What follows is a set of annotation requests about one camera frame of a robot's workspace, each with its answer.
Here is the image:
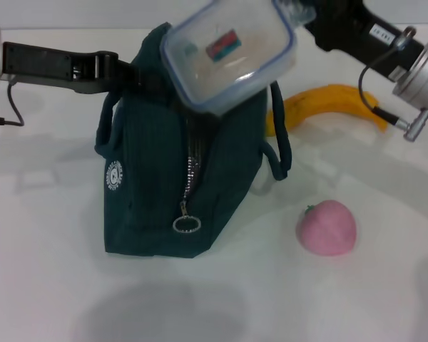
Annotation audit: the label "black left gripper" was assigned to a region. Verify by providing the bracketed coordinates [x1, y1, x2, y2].
[3, 41, 172, 95]

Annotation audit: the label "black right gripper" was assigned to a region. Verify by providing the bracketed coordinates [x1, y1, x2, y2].
[305, 0, 425, 78]

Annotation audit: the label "pink peach toy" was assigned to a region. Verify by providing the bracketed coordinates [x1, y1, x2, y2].
[296, 199, 358, 257]

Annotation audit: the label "dark teal insulated lunch bag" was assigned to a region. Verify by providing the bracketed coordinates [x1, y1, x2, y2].
[94, 21, 293, 258]

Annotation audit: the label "yellow banana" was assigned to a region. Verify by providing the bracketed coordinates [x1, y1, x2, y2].
[265, 83, 388, 137]

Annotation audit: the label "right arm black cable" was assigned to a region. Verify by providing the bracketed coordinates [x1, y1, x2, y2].
[358, 27, 428, 143]

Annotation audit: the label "clear plastic blue-rimmed food container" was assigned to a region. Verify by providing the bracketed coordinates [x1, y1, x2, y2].
[159, 0, 317, 117]

